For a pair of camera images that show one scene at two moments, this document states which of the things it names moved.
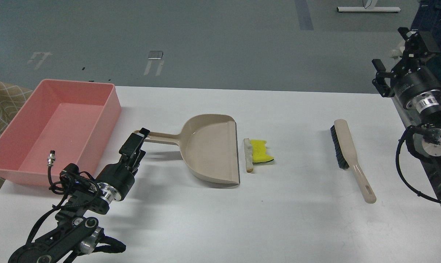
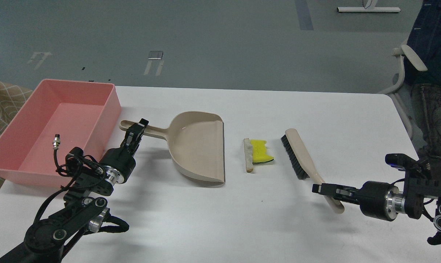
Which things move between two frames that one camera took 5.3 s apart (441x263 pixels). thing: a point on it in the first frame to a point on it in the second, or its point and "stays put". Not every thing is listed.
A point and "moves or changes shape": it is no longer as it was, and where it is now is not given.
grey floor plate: x=155 y=54 stays put
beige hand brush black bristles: x=347 y=157 to x=303 y=165
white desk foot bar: x=367 y=9 stays put
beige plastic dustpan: x=208 y=144 moves or changes shape
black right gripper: x=411 y=79 to x=378 y=199
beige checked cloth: x=5 y=100 stays put
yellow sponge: x=259 y=154 stays put
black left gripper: x=121 y=174 to x=118 y=163
